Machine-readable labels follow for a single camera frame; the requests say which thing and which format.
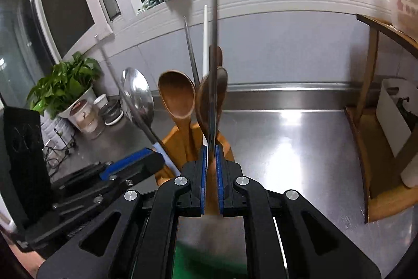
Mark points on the slim wooden spoon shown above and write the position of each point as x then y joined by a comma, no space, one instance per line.
220,56

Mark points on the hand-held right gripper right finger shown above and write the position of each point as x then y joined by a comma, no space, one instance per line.
219,184

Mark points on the white ribbed pot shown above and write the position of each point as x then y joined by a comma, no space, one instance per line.
58,129

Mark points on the green leafy plant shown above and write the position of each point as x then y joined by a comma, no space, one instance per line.
65,76

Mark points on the hexagonal wooden utensil holder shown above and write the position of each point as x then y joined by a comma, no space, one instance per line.
228,153

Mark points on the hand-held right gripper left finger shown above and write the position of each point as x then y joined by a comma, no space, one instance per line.
203,184

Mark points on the small white cup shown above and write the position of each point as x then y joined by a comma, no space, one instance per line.
100,101

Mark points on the green wooden tray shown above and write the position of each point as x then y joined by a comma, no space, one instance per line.
209,262

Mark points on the black items in basket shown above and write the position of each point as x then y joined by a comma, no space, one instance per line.
406,115

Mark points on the wooden shelf rack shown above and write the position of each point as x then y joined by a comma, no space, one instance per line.
382,203

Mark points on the dark bowl with white rim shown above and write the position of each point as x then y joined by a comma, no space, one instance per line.
112,114

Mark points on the round wooden spoon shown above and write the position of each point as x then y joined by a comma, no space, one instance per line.
176,92

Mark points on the large reddish wooden spoon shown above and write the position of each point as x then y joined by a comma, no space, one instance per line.
204,102

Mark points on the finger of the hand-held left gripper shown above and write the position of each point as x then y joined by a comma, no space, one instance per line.
127,163
143,171

